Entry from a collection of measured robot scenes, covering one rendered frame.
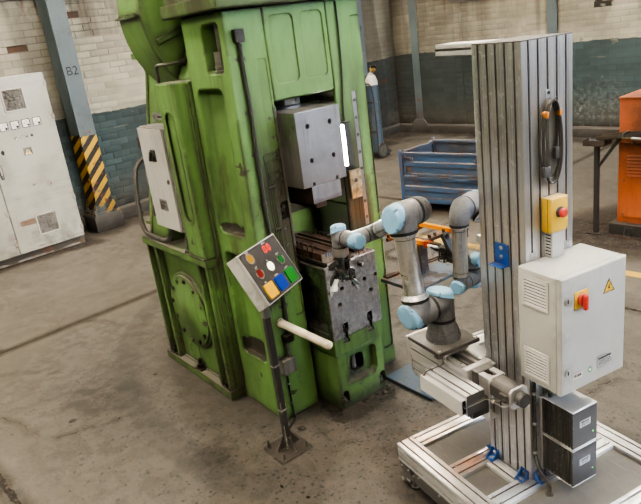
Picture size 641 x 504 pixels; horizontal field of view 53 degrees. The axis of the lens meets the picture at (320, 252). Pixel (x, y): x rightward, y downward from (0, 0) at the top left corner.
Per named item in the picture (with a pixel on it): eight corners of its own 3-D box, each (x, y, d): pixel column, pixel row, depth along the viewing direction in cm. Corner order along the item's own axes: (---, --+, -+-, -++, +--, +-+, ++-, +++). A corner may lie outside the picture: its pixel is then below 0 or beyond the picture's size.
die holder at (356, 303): (382, 318, 386) (374, 249, 372) (334, 342, 365) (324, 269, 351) (324, 296, 429) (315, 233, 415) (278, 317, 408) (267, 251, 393)
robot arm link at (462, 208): (463, 203, 301) (466, 298, 317) (474, 197, 308) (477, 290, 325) (441, 201, 308) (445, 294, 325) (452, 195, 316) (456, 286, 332)
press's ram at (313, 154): (358, 172, 361) (350, 100, 348) (304, 189, 340) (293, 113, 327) (312, 166, 393) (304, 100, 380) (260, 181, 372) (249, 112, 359)
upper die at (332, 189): (342, 195, 357) (340, 178, 354) (314, 204, 346) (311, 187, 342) (297, 187, 389) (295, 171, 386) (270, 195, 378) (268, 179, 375)
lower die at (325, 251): (349, 254, 368) (347, 240, 365) (322, 265, 357) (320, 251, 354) (305, 242, 400) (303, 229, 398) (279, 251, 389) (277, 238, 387)
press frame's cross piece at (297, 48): (334, 89, 358) (324, -2, 342) (274, 101, 335) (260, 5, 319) (288, 90, 391) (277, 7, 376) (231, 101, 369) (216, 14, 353)
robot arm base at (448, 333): (468, 336, 278) (466, 316, 275) (440, 348, 272) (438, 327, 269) (445, 325, 291) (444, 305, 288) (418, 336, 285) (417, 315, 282)
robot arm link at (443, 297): (461, 315, 277) (459, 286, 272) (439, 326, 270) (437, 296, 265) (441, 307, 286) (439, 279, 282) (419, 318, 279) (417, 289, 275)
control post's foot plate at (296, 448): (315, 446, 353) (313, 432, 350) (283, 466, 341) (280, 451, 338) (292, 431, 370) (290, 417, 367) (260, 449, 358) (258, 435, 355)
